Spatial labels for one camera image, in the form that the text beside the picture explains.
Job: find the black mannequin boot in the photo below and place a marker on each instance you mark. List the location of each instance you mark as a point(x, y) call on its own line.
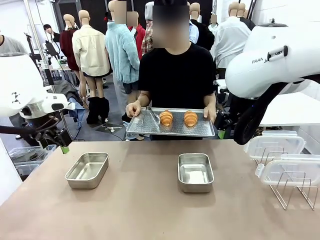
point(93, 110)
point(105, 107)

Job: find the clear plastic clip lid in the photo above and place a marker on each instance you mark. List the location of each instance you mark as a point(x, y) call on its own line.
point(275, 143)
point(292, 167)

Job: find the clear plastic storage bin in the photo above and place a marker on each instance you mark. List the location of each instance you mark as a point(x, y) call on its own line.
point(30, 155)

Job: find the mannequin in light blue fleece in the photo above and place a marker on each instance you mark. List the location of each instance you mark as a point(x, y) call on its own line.
point(122, 55)

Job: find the hanging blue cloth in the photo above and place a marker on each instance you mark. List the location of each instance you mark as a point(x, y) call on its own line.
point(78, 113)

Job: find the mannequin in plaid shirt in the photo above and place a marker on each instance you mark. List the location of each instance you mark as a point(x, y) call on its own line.
point(147, 42)

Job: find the mannequin in dark red jacket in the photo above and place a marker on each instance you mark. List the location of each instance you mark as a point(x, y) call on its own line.
point(67, 45)

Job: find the person's left hand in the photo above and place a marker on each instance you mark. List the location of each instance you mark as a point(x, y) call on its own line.
point(210, 113)

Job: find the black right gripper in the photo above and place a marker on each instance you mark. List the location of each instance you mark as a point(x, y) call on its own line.
point(223, 121)

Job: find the crumpled blue jeans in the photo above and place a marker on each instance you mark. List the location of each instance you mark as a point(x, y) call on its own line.
point(135, 137)

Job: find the rectangular steel container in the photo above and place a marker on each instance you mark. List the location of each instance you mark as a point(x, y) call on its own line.
point(87, 170)
point(195, 172)

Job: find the dark floor base plate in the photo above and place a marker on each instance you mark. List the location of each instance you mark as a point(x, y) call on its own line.
point(105, 128)

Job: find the mannequin in black white top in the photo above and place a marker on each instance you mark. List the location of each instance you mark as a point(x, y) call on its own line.
point(248, 23)

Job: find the background person in gray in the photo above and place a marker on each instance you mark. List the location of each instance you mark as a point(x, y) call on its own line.
point(12, 46)

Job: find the mannequin in white shirt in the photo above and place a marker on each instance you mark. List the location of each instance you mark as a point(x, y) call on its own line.
point(230, 42)

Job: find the perforated metal baking tray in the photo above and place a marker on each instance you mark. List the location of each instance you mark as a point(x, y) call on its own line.
point(150, 126)

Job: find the person in black t-shirt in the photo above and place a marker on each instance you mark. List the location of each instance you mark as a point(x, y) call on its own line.
point(175, 75)

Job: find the mannequin in cream jacket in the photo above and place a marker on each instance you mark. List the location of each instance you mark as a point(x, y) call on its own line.
point(90, 50)

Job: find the gray clothes pile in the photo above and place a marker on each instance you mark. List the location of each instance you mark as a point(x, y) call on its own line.
point(62, 87)

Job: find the golden croissant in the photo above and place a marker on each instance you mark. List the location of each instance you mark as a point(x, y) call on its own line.
point(166, 118)
point(190, 118)

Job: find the person's right hand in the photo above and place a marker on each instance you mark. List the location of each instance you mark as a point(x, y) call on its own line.
point(133, 109)

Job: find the person's left forearm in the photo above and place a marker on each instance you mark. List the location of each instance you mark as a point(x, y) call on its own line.
point(210, 101)

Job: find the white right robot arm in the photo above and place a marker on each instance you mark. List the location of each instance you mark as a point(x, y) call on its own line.
point(262, 57)

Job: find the person's right forearm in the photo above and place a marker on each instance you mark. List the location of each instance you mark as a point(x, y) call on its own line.
point(143, 98)

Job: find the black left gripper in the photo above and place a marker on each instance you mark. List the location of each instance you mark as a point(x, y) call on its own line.
point(63, 137)

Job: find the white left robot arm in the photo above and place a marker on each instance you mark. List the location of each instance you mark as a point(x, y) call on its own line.
point(17, 82)

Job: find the metal tongs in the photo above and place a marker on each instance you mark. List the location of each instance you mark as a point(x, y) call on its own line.
point(153, 113)

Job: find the silver slanted stand pole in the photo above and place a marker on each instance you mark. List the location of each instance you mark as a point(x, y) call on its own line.
point(49, 76)

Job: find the black monitor on stand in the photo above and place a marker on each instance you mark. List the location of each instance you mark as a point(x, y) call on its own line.
point(50, 48)

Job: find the black-haired background person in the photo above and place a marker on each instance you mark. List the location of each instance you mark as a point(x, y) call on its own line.
point(50, 31)

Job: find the mannequin in black jacket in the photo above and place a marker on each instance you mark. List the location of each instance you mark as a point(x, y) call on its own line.
point(206, 37)

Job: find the white work table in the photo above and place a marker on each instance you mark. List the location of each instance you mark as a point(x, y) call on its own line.
point(287, 110)

